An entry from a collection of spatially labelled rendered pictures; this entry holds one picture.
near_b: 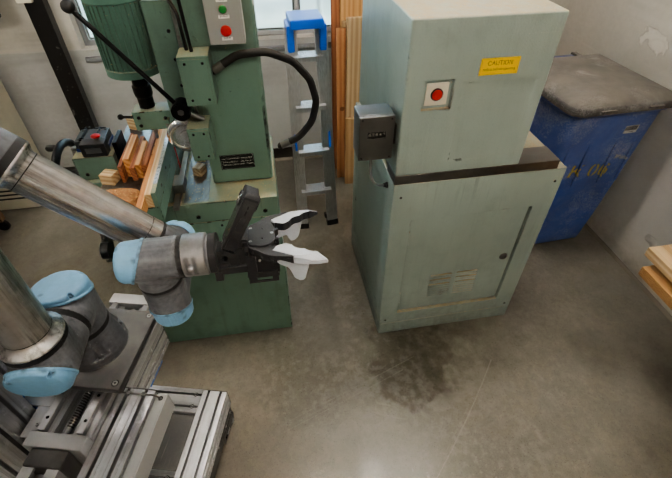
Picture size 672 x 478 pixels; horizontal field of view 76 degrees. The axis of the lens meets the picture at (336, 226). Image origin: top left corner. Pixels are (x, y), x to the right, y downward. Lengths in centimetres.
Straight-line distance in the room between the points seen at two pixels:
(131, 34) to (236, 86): 33
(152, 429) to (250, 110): 97
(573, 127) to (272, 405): 175
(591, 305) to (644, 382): 42
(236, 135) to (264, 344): 101
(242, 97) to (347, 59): 125
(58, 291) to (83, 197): 27
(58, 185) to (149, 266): 22
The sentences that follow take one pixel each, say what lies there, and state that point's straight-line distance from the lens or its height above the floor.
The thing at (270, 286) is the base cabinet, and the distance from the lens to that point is 191.
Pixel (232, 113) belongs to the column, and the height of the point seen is 108.
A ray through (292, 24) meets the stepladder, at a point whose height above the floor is 114.
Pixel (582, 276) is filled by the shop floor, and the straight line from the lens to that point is 269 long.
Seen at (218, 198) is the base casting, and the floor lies 80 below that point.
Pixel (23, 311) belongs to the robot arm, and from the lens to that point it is 92.
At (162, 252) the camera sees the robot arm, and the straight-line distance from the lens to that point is 76.
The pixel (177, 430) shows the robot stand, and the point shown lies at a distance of 176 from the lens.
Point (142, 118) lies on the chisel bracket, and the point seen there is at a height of 105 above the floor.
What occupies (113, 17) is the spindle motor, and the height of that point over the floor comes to 138.
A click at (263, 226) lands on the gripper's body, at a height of 124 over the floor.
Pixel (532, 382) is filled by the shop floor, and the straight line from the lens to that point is 216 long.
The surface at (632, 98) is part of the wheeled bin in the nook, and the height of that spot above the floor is 95.
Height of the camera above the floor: 175
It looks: 42 degrees down
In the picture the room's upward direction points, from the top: straight up
